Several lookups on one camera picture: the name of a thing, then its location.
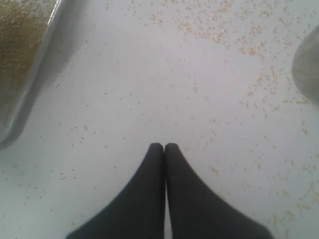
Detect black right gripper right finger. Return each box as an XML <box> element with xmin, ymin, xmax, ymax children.
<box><xmin>164</xmin><ymin>142</ymin><xmax>252</xmax><ymax>239</ymax></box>

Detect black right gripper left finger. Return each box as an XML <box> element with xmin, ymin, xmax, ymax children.
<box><xmin>67</xmin><ymin>143</ymin><xmax>165</xmax><ymax>239</ymax></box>

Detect small stainless steel cup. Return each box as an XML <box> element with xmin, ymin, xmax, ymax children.
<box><xmin>292</xmin><ymin>26</ymin><xmax>319</xmax><ymax>104</ymax></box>

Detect clear glass bowl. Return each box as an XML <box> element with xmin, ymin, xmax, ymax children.
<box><xmin>0</xmin><ymin>0</ymin><xmax>83</xmax><ymax>151</ymax></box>

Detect fine yellow sieved grains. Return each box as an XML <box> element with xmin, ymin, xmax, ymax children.
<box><xmin>0</xmin><ymin>0</ymin><xmax>57</xmax><ymax>109</ymax></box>

